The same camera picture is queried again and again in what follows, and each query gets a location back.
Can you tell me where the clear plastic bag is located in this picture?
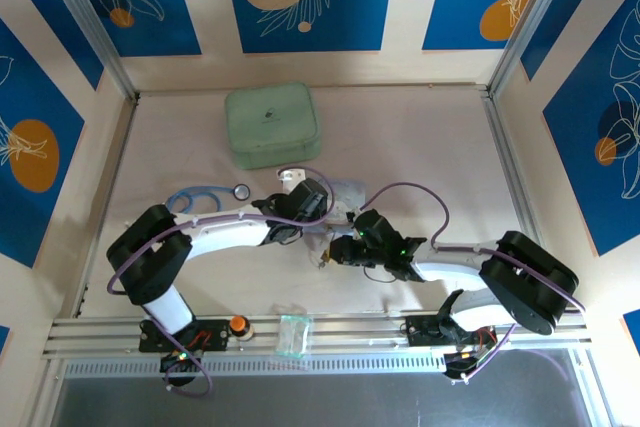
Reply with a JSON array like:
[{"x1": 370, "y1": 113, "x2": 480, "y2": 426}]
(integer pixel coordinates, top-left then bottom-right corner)
[
  {"x1": 272, "y1": 304, "x2": 314, "y2": 361},
  {"x1": 324, "y1": 175, "x2": 369, "y2": 224}
]

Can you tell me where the mint green square case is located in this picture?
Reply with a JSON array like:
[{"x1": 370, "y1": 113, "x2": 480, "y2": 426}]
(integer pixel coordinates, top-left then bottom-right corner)
[{"x1": 223, "y1": 80, "x2": 322, "y2": 171}]

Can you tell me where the blue stethoscope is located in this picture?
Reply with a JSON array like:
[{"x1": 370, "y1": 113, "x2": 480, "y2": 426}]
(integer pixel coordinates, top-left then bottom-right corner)
[{"x1": 164, "y1": 182, "x2": 252, "y2": 214}]

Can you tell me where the orange capped small bottle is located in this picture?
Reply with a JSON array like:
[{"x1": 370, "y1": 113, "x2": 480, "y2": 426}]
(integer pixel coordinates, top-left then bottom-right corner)
[{"x1": 229, "y1": 315, "x2": 255, "y2": 341}]

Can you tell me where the thin black cable loop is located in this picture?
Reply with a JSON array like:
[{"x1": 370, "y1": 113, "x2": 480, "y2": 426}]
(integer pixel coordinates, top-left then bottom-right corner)
[{"x1": 362, "y1": 264, "x2": 397, "y2": 285}]

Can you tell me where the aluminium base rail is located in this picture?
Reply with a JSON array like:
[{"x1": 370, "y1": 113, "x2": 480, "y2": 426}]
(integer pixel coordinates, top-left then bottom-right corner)
[{"x1": 42, "y1": 314, "x2": 592, "y2": 359}]

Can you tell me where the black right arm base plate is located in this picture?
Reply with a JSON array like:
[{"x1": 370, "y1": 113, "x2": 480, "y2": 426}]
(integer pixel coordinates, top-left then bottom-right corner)
[{"x1": 404, "y1": 314, "x2": 501, "y2": 349}]

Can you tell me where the grey slotted cable duct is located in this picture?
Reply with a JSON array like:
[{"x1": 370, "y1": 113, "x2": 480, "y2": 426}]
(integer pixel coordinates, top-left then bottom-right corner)
[{"x1": 62, "y1": 352, "x2": 451, "y2": 379}]

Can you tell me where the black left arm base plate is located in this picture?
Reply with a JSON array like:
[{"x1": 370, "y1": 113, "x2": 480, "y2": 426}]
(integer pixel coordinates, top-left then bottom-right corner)
[{"x1": 138, "y1": 317, "x2": 232, "y2": 354}]

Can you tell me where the aluminium table side rail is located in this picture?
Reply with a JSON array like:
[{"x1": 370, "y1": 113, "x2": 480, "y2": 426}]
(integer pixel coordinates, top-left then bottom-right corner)
[{"x1": 482, "y1": 90, "x2": 547, "y2": 261}]

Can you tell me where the aluminium frame post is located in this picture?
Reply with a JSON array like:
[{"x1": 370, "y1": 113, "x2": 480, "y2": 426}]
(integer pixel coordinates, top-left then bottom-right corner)
[
  {"x1": 37, "y1": 0, "x2": 140, "y2": 100},
  {"x1": 487, "y1": 0, "x2": 584, "y2": 97}
]

